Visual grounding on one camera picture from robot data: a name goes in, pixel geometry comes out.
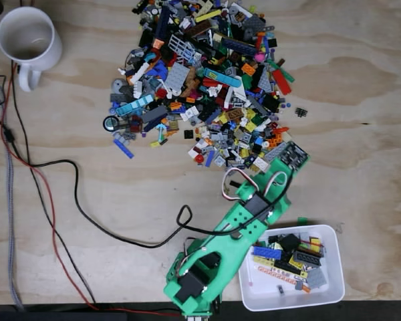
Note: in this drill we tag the white small Lego plate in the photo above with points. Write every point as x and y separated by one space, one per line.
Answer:
260 163

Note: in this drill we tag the grey long Lego plate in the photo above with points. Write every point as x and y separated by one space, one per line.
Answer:
274 151

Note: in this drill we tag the green Lego piece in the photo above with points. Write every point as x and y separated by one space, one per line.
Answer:
302 220

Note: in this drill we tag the black comb Lego piece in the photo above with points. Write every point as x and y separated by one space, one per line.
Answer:
300 112

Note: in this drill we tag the brown Lego plate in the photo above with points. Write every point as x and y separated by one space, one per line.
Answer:
234 114

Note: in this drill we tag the red round Lego piece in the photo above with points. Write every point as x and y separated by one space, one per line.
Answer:
198 158

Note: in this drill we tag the dark grey studded Lego brick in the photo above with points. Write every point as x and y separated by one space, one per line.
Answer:
307 258

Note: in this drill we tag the pink long Lego beam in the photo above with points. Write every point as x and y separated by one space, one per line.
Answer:
275 274

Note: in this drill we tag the black square Lego tile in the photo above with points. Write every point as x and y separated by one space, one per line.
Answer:
188 134

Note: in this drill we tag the red long Lego brick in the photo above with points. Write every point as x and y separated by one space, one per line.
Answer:
281 82

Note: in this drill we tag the orange Lego brick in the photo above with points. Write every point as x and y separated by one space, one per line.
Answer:
249 69

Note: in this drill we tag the cyan long Lego plate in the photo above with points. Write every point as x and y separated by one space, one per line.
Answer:
221 77

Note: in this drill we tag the white plastic bin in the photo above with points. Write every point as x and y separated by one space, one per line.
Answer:
267 297

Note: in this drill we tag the pink Lego ball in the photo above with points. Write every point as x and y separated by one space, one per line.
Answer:
260 57

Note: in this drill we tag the dark blue long Lego plate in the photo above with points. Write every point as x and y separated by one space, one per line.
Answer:
239 47

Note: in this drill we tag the grey square Lego plate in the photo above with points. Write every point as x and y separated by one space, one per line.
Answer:
176 75

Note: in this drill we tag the light blue long Lego piece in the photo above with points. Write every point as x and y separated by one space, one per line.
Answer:
134 105

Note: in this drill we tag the grey lattice Lego window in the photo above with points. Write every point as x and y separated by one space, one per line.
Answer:
180 47

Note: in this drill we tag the yellow long Lego plate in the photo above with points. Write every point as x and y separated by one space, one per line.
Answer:
208 15

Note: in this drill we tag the grey round Lego dish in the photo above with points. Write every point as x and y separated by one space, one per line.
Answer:
117 84

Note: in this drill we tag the dark blue Lego beam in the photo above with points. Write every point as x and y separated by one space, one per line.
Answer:
162 21

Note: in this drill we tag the white ceramic mug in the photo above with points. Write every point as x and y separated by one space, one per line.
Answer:
51 53

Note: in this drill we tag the black camera board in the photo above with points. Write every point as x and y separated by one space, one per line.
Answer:
295 155

